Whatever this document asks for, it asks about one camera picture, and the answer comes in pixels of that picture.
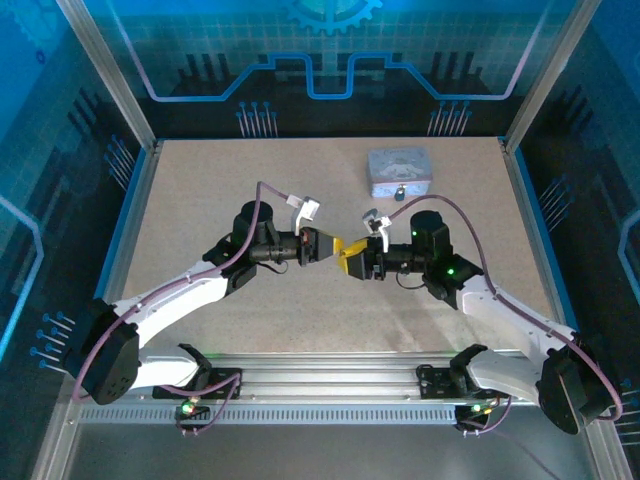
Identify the small dark padlock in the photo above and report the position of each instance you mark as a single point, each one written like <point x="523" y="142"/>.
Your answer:
<point x="400" y="193"/>

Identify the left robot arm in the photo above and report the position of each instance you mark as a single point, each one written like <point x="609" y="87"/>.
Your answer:
<point x="170" y="297"/>

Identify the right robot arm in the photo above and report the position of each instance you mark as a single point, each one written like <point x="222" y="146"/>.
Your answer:
<point x="505" y="305"/>

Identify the pastel cartoon tin box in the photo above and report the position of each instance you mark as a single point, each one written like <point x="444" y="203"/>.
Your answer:
<point x="398" y="167"/>

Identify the aluminium mounting rail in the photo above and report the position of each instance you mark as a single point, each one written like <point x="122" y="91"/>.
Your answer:
<point x="330" y="375"/>

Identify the aluminium table side rail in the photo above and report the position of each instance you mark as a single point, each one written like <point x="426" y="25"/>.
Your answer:
<point x="107" y="300"/>
<point x="540" y="235"/>

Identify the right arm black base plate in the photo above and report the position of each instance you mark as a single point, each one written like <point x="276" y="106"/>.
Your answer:
<point x="435" y="382"/>

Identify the aluminium frame post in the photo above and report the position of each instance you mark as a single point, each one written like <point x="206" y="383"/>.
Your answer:
<point x="107" y="75"/>
<point x="552" y="75"/>

